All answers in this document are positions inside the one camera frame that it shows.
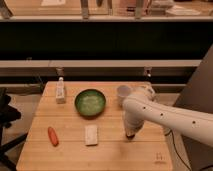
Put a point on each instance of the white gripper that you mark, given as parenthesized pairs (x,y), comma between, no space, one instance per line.
(130,129)

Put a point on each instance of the black eraser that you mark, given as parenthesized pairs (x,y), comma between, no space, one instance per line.
(130,136)

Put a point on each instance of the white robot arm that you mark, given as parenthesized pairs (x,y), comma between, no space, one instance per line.
(140,106)

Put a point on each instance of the white paper cup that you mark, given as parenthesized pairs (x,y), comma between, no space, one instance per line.
(122,92)

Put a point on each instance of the white sponge block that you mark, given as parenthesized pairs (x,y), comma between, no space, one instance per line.
(91,135)

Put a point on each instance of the green bowl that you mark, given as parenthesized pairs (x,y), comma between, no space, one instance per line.
(90,102)

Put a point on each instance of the orange carrot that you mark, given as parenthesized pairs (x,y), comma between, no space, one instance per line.
(53,136)

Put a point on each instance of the white small bottle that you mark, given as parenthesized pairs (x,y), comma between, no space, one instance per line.
(60,91)

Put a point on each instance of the black office chair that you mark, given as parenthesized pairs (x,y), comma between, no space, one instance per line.
(7,115)

